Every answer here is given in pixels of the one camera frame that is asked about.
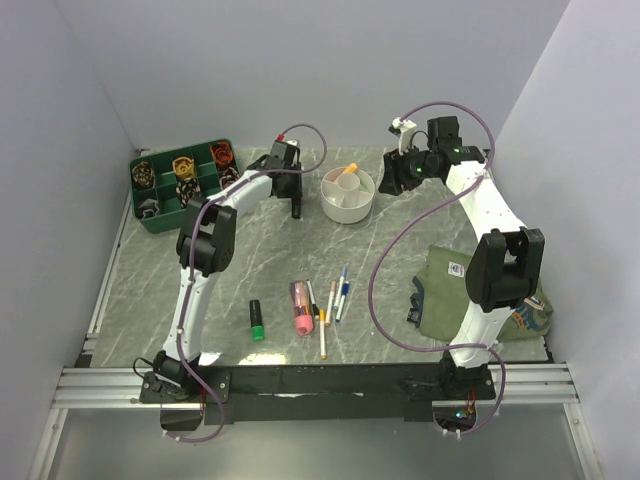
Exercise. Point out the green compartment tray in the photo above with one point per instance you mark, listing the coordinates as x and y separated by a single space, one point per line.
171 213

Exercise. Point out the grey rolled tie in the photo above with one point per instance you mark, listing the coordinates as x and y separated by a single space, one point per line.
147 209

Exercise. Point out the blue white marker pen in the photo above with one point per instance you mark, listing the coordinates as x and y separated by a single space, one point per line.
340 287

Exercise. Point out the yellow white marker pen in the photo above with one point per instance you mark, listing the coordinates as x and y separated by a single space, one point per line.
322 334

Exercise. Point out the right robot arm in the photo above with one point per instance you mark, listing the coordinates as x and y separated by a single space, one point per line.
505 266

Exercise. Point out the dark floral rolled tie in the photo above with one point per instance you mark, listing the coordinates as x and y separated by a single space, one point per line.
186 189

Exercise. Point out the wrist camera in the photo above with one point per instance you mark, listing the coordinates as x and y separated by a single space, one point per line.
284 139
403 129

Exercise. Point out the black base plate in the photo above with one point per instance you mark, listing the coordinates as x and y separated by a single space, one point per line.
321 392

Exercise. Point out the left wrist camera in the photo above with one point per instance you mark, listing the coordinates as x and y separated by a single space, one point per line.
284 139

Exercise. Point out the green t-shirt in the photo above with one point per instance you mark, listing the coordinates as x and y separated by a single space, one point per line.
439 302

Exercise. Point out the black white pen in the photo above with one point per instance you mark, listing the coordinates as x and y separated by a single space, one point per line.
314 307

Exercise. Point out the black green highlighter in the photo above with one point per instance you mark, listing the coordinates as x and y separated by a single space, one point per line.
256 321

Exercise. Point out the pink yellow highlighter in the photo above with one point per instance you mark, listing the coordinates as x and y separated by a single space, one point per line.
352 168

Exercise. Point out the lilac white marker pen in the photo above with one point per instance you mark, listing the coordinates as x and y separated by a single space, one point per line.
340 311

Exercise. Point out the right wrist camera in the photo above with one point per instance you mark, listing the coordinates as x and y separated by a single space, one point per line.
403 129

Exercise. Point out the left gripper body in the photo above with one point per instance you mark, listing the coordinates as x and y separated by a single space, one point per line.
294 187

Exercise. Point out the white round divided container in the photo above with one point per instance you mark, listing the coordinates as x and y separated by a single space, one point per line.
341 200

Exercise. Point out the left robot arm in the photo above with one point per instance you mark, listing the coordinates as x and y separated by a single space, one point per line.
206 246

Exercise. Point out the orange rolled tie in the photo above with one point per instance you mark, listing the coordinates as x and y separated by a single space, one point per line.
222 154

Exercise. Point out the clear pink crayon tube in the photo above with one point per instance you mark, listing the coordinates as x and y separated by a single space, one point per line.
303 313

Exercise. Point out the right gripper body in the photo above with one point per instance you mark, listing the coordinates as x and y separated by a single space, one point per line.
412 166

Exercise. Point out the brown rolled tie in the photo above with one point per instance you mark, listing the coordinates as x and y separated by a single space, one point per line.
143 175

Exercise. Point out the pink patterned rolled tie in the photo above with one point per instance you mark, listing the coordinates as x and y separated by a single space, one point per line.
228 177

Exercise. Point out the orange white marker pen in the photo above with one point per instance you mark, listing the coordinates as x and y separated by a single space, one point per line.
330 303

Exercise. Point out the aluminium rail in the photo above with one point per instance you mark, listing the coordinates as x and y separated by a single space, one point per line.
119 388

